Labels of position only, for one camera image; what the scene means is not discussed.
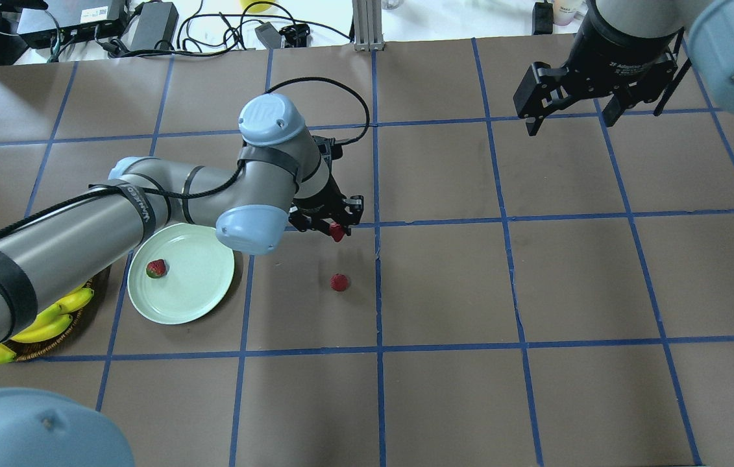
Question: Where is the strawberry with green cap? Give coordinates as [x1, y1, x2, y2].
[329, 222, 348, 243]

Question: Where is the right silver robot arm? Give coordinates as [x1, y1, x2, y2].
[513, 1, 734, 136]

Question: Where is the pale green plate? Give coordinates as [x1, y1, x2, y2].
[127, 224, 236, 325]

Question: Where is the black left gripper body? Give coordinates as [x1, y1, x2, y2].
[287, 182, 365, 232]

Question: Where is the round red strawberry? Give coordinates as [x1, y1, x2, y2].
[329, 273, 350, 292]

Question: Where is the yellow banana bunch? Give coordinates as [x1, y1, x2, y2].
[0, 299, 72, 365]

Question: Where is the strawberry with side leaf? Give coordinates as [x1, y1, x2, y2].
[145, 258, 168, 279]

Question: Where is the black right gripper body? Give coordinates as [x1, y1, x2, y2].
[514, 49, 678, 119]

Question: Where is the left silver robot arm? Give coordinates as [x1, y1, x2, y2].
[0, 91, 364, 466]

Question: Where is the brown wicker basket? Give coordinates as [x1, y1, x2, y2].
[3, 266, 112, 362]

